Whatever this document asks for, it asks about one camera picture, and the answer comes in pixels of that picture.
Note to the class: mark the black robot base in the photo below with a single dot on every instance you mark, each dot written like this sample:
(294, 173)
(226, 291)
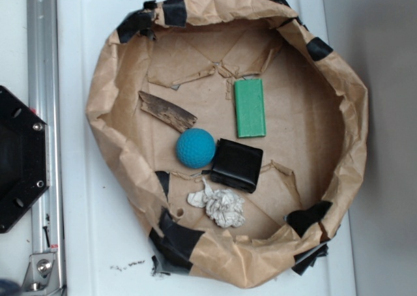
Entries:
(23, 159)

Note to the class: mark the blue dimpled ball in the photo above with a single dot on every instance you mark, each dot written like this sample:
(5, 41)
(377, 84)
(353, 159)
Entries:
(195, 148)

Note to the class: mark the green rectangular block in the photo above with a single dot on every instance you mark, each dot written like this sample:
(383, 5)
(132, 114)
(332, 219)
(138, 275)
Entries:
(250, 108)

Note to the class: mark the black square block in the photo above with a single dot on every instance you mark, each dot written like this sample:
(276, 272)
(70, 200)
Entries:
(236, 165)

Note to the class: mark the aluminium rail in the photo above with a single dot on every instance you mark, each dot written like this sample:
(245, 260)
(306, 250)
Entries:
(46, 272)

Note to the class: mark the brown paper bag tray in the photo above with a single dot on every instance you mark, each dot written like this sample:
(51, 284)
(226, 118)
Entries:
(191, 53)

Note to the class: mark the crumpled white paper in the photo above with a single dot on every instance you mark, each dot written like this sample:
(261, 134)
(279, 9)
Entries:
(223, 206)

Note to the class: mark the dark brown wood chip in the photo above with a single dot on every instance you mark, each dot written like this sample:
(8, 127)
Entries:
(168, 112)

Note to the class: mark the white plastic tray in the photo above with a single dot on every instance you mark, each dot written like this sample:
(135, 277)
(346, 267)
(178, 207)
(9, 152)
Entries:
(107, 251)

